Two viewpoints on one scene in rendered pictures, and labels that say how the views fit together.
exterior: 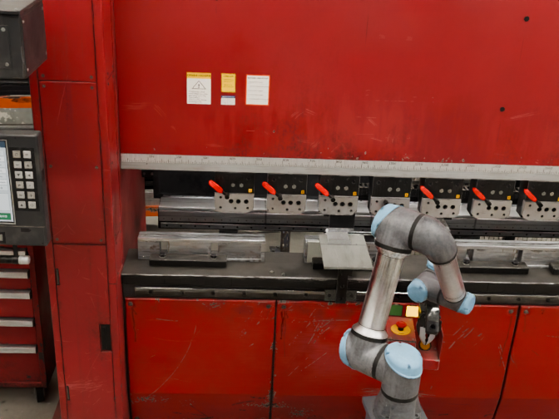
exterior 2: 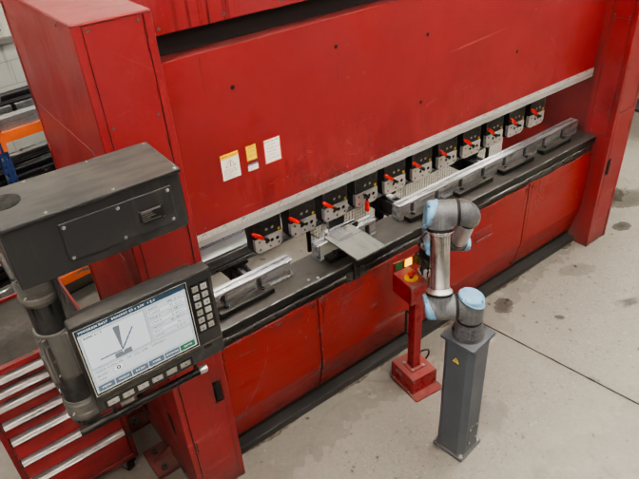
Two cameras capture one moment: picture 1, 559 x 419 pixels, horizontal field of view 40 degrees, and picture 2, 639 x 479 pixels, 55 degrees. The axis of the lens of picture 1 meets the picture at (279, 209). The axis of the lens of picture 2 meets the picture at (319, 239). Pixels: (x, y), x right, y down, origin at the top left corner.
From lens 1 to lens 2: 1.40 m
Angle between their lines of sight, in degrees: 29
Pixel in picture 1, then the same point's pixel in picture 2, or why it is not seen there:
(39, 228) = (219, 338)
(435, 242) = (474, 215)
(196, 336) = (269, 352)
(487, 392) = not seen: hidden behind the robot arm
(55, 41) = not seen: hidden behind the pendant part
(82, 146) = (177, 254)
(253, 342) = (306, 335)
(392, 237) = (445, 223)
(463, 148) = (402, 137)
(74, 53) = not seen: hidden behind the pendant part
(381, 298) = (446, 266)
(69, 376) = (195, 434)
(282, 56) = (285, 117)
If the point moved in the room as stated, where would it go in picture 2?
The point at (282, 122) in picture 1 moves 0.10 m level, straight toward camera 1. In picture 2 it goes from (292, 167) to (304, 175)
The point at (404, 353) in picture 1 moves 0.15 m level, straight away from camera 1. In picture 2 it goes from (472, 295) to (453, 276)
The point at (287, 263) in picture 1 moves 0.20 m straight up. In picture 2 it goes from (309, 267) to (306, 235)
